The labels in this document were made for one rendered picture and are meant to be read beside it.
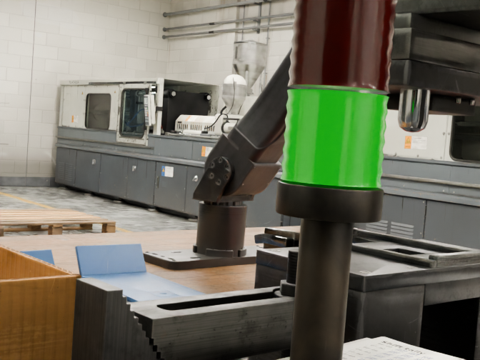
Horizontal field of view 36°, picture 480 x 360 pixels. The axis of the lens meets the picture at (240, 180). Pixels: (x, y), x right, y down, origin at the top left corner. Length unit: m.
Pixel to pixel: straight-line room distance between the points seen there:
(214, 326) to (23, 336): 0.13
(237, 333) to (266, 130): 0.52
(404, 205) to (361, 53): 6.11
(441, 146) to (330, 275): 5.92
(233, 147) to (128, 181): 9.12
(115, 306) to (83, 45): 12.10
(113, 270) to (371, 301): 0.32
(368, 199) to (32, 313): 0.26
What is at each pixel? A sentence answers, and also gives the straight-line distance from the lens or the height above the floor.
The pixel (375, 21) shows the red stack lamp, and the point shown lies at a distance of 0.27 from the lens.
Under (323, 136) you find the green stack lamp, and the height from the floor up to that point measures 1.07.
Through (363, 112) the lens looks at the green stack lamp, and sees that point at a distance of 0.27.
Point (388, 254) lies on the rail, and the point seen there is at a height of 0.99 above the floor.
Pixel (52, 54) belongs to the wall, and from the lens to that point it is 12.21.
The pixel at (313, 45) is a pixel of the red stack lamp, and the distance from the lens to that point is 0.27.
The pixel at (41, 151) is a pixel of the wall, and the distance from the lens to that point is 12.14.
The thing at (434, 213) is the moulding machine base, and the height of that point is 0.55.
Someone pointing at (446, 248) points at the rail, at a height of 0.99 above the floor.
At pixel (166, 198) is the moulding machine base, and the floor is 0.20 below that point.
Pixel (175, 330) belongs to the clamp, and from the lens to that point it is 0.38.
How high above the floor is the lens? 1.07
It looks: 4 degrees down
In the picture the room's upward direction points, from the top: 4 degrees clockwise
